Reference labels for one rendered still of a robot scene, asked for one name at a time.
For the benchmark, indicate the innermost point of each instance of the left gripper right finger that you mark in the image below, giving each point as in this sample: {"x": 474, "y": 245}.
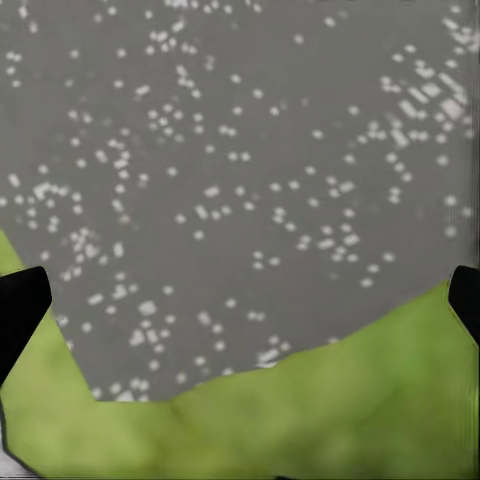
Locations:
{"x": 464, "y": 296}

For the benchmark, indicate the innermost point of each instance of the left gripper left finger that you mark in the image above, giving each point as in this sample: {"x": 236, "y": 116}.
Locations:
{"x": 24, "y": 298}

